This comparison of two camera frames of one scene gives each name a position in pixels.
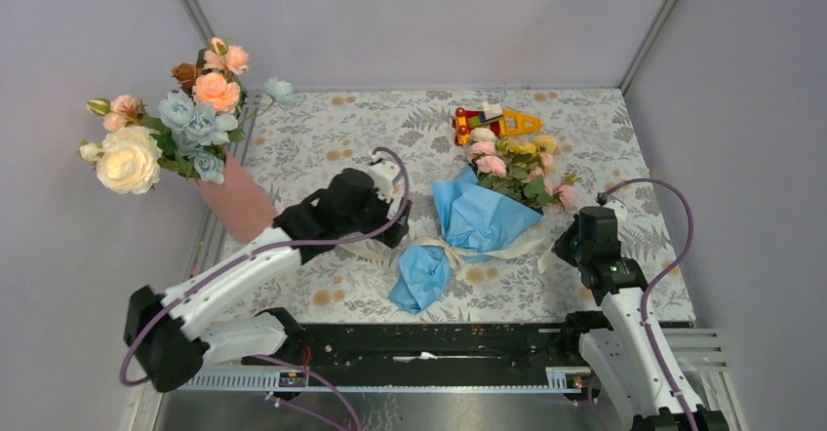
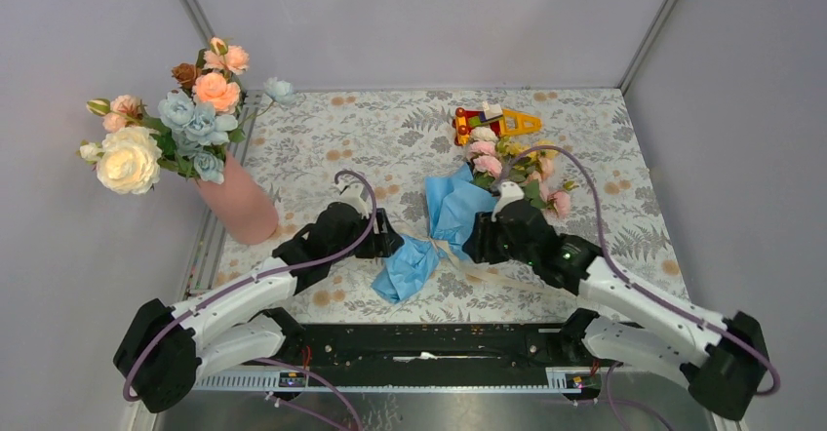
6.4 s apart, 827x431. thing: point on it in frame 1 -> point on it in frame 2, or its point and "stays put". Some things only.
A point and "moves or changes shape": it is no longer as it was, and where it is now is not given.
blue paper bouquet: (507, 184) moves or changes shape
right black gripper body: (570, 247) -> (493, 244)
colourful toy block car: (492, 116) stays put
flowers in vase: (190, 129) stays put
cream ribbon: (374, 252) moves or changes shape
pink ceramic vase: (235, 205) stays put
